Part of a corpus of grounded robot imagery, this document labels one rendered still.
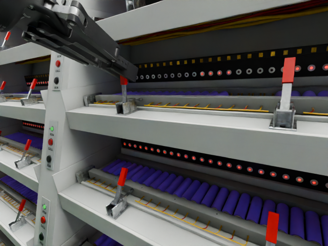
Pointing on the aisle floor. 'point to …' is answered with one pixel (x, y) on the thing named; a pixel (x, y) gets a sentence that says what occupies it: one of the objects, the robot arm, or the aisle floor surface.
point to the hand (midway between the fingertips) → (119, 68)
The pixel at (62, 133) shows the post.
